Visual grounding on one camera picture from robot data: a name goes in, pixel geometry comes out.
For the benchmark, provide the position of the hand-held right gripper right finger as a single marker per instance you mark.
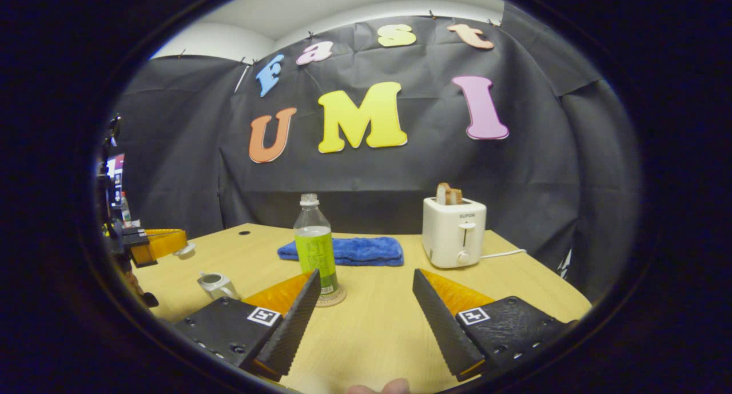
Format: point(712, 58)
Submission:
point(446, 331)

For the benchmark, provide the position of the red cap plastic bottle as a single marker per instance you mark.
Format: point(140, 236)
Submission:
point(125, 211)

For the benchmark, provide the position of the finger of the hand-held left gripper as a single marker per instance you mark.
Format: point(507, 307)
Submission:
point(163, 242)

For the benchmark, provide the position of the round wooden coaster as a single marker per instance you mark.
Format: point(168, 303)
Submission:
point(338, 298)

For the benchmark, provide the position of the computer monitor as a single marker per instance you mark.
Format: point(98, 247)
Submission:
point(116, 168)

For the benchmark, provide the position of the white toaster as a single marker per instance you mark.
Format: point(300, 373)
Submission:
point(452, 234)

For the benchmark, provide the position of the blue towel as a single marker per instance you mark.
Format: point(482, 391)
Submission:
point(366, 251)

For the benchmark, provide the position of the white teacup lid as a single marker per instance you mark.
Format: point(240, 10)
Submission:
point(185, 251)

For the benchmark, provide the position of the brown bread slice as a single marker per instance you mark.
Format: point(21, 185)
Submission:
point(456, 195)

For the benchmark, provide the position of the white floral teacup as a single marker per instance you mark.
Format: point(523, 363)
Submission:
point(220, 288)

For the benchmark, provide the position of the green label water bottle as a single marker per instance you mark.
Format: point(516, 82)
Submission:
point(314, 251)

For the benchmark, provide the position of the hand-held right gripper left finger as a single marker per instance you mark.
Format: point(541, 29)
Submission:
point(291, 331)

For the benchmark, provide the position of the pale bread slice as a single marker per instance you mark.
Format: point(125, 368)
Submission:
point(439, 194)

